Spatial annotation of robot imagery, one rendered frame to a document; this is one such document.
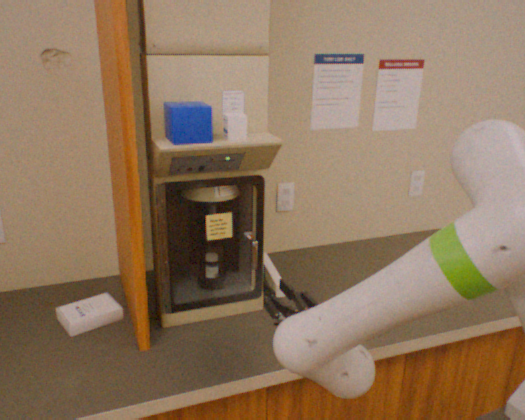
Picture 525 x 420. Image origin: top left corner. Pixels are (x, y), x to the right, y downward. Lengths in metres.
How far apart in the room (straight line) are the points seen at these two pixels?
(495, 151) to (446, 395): 1.14
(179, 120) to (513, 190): 0.75
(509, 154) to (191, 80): 0.79
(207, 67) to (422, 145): 1.20
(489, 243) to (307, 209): 1.35
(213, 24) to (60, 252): 0.96
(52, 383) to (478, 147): 1.10
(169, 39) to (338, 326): 0.80
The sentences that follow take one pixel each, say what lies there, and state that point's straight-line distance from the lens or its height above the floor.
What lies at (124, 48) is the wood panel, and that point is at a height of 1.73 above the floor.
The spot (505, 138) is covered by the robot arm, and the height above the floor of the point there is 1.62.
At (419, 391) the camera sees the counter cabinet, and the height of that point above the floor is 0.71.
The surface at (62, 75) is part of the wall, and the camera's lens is 1.71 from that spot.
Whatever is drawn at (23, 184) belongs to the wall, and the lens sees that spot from 1.77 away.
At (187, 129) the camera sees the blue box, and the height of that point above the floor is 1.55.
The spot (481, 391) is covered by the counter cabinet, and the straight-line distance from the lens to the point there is 1.94.
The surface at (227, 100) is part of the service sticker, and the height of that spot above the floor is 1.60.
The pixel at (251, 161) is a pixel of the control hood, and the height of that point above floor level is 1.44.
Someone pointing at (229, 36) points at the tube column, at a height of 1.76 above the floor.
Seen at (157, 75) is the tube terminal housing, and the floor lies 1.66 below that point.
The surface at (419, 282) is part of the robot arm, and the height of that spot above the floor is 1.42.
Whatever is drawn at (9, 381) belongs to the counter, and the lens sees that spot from 1.44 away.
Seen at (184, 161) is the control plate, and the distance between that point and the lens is 1.26.
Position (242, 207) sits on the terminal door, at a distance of 1.41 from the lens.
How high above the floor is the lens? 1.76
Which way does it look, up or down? 21 degrees down
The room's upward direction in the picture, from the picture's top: 1 degrees clockwise
